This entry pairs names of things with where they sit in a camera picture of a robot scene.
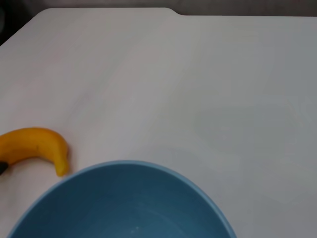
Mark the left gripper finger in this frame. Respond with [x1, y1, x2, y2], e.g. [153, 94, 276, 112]
[0, 160, 10, 176]

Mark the yellow banana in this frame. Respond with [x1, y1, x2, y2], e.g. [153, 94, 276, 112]
[0, 126, 70, 178]

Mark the blue bowl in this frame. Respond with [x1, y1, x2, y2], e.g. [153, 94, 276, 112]
[6, 160, 238, 238]

